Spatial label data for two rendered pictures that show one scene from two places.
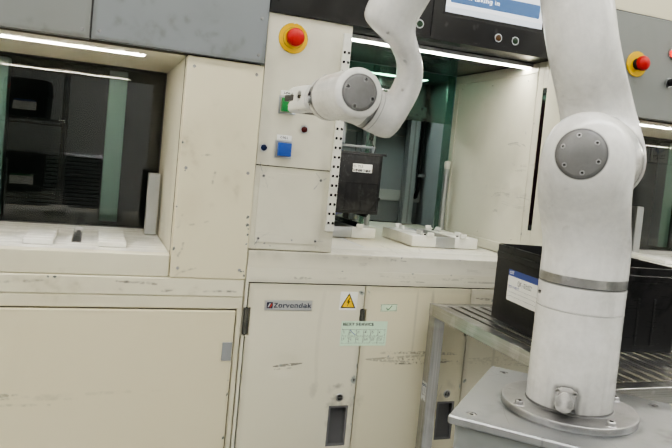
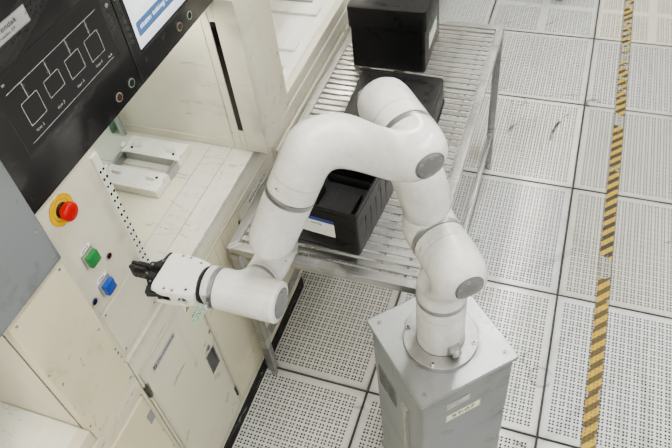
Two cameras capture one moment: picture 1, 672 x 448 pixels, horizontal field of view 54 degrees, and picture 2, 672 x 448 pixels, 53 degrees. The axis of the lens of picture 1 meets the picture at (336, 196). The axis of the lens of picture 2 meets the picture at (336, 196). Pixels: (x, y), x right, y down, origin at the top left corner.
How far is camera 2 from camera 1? 1.33 m
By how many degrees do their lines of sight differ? 58
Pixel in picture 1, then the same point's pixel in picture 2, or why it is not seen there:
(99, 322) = not seen: outside the picture
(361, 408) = (218, 336)
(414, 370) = not seen: hidden behind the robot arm
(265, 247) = (132, 345)
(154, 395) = not seen: outside the picture
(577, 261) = (454, 306)
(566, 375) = (453, 342)
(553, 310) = (442, 326)
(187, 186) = (72, 390)
